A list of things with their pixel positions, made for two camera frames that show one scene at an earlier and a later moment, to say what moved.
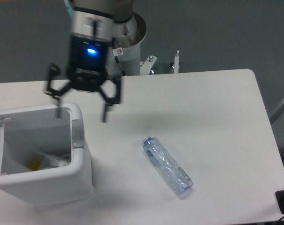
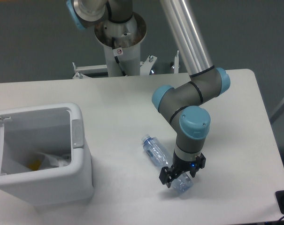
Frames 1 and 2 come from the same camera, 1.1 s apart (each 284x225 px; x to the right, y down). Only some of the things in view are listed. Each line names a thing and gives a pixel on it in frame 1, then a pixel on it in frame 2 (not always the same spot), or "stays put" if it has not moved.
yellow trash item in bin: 34,165 stays put
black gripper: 88,70 → 180,165
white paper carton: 49,161 stays put
